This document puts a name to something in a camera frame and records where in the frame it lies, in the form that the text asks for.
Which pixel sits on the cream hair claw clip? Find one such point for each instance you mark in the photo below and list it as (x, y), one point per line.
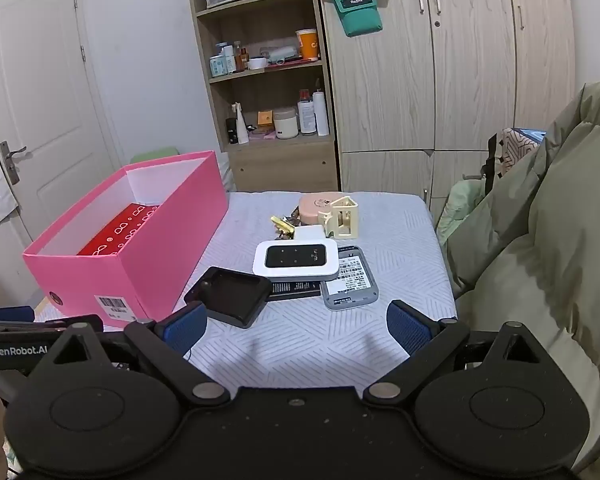
(340, 219)

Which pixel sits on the red booklet in box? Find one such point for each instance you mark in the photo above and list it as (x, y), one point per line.
(118, 231)

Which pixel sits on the white cream jar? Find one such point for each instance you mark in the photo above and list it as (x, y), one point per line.
(285, 123)

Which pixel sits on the bunch of keys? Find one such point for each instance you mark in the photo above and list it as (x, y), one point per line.
(295, 221)

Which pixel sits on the light green garment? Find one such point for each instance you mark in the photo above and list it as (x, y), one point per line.
(461, 202)

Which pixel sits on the pink round tape measure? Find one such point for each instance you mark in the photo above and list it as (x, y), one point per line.
(311, 204)

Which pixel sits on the tall white bottle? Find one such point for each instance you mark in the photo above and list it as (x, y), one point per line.
(320, 113)

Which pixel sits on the black device back cover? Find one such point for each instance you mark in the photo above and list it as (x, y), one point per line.
(232, 297)

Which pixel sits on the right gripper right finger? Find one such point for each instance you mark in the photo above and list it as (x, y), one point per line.
(428, 343)

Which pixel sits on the teal pouch hanging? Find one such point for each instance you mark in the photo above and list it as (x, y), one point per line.
(358, 17)

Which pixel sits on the white wifi router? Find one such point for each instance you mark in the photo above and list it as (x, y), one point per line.
(297, 260)

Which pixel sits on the orange small box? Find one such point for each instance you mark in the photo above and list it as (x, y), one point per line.
(265, 118)

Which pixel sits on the white usb charger cube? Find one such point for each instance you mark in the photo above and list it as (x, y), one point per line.
(310, 232)

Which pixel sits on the white spray bottle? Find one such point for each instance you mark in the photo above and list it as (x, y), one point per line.
(241, 128)

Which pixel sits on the wooden shelf unit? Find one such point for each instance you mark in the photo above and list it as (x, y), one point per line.
(250, 54)

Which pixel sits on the orange paper cup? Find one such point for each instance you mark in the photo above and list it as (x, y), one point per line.
(308, 44)

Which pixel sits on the black battery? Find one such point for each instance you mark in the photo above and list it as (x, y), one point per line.
(281, 291)

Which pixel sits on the pink cardboard box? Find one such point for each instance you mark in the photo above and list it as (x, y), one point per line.
(148, 275)

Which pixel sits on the yellow starfish hair clip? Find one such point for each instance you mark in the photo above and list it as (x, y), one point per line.
(282, 225)

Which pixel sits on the patterned tote bag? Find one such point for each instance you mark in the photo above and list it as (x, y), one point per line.
(509, 146)

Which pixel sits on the olive green puffer jacket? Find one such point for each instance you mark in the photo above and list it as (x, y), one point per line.
(530, 252)

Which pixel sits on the white bottle red cap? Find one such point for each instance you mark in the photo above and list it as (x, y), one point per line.
(306, 113)

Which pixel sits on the light wood wardrobe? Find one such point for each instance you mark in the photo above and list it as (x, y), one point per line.
(416, 102)

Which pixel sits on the white door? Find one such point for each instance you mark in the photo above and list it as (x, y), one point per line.
(52, 145)

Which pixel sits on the grey router body with label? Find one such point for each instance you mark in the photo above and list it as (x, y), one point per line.
(354, 285)

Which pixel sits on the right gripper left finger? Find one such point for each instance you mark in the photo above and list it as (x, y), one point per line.
(163, 346)

